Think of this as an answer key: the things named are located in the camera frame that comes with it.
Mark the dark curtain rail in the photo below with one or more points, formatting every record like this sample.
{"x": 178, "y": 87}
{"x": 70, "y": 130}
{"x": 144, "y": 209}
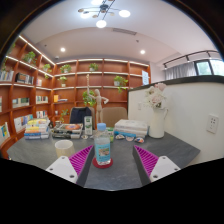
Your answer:
{"x": 186, "y": 56}

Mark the stack of dark books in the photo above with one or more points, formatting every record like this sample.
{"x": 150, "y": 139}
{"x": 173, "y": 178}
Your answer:
{"x": 66, "y": 131}

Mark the white wall socket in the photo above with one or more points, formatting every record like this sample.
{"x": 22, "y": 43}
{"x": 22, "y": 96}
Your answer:
{"x": 212, "y": 124}

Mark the cream ceramic cup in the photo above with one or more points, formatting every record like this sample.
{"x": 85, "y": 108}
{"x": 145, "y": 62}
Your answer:
{"x": 64, "y": 149}

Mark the wooden artist mannequin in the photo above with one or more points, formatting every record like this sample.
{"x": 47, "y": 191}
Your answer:
{"x": 98, "y": 105}

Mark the clear water bottle blue cap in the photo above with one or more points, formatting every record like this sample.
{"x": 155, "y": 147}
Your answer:
{"x": 102, "y": 148}

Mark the recessed ceiling light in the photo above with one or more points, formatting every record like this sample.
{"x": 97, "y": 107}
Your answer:
{"x": 142, "y": 52}
{"x": 63, "y": 49}

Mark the window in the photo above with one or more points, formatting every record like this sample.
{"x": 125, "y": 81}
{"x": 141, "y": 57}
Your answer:
{"x": 210, "y": 67}

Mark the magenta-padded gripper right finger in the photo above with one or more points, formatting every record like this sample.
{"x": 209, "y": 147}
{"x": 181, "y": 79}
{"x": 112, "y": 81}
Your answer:
{"x": 163, "y": 166}

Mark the multi-bulb ceiling lamp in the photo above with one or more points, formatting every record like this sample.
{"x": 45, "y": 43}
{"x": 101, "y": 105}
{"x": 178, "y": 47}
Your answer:
{"x": 101, "y": 10}

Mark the wooden wall shelf unit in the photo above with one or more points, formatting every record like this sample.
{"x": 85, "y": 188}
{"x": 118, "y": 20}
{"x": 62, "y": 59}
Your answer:
{"x": 30, "y": 93}

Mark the grey window curtain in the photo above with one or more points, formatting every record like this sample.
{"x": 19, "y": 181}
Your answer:
{"x": 180, "y": 71}

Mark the stack of colourful books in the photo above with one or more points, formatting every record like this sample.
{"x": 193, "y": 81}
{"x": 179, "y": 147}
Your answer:
{"x": 36, "y": 130}

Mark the tall white green carton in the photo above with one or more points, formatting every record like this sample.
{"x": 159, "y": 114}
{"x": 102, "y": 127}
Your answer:
{"x": 88, "y": 126}

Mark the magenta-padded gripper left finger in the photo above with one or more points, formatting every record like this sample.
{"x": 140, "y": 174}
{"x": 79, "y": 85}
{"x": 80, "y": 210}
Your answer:
{"x": 63, "y": 167}

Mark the ceiling air vent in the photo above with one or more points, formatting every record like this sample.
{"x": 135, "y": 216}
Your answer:
{"x": 124, "y": 31}

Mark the dark upholstered chair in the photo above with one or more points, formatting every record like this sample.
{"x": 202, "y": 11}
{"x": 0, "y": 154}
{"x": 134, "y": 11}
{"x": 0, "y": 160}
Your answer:
{"x": 78, "y": 115}

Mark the white vase with pink flowers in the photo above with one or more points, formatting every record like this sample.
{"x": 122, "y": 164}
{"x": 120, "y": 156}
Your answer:
{"x": 156, "y": 123}

